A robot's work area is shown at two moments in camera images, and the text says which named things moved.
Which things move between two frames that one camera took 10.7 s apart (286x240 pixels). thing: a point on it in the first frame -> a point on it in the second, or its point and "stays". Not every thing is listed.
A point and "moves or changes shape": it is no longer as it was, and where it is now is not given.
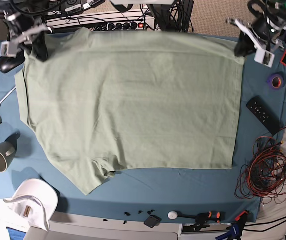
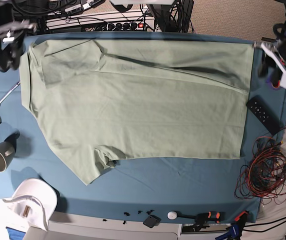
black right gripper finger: (39, 46) -> (16, 50)
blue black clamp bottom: (236, 227) stays
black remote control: (264, 114) stays
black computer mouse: (5, 64) stays
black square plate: (152, 221) stays
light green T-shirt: (103, 102) moves or changes shape
